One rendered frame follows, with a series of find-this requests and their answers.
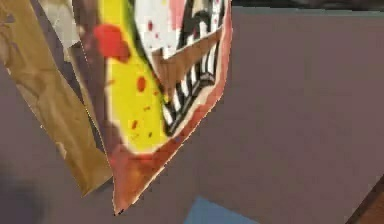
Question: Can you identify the yellow basketball card plastic cover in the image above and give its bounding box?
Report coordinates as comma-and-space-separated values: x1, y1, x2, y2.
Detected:
71, 0, 234, 216

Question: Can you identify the blue flat object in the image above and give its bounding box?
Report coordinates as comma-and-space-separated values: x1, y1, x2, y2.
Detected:
183, 196, 262, 224

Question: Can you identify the tan brown flat sheet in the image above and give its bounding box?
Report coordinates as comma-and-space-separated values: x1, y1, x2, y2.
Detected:
0, 0, 113, 198

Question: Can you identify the brown wooden object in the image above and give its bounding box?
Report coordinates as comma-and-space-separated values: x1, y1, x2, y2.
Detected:
345, 174, 384, 224

